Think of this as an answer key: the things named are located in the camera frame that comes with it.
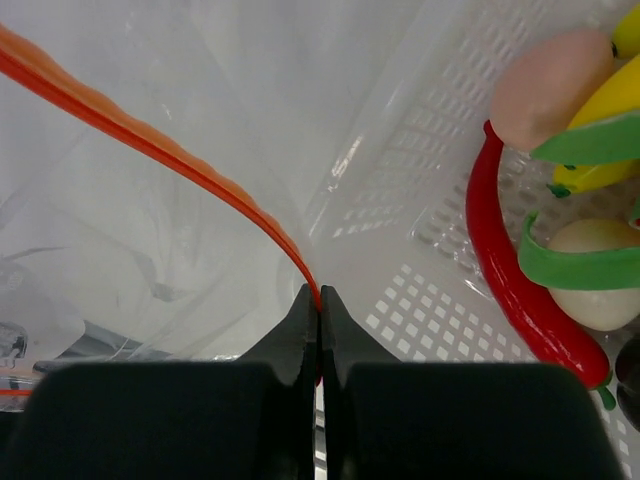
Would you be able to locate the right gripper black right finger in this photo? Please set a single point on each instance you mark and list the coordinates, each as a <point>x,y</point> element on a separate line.
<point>388,419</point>

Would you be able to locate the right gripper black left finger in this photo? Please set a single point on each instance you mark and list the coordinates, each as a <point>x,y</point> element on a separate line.
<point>250,418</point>

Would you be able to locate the clear zip bag orange zipper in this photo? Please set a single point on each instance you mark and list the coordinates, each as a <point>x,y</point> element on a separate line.
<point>330,114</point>

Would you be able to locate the yellow banana bunch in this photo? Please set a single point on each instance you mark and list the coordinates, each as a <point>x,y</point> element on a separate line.
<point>601,145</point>

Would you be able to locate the white plastic perforated basket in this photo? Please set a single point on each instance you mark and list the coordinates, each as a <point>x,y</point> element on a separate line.
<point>418,237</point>

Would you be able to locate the red chili pepper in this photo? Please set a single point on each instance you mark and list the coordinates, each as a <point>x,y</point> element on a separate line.
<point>550,334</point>

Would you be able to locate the white egg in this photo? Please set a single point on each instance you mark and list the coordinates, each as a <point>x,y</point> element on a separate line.
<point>601,310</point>

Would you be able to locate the dark purple mangosteen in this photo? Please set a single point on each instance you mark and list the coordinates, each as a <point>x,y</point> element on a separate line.
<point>627,374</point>

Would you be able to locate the pink peach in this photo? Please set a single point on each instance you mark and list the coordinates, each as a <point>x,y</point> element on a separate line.
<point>540,92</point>

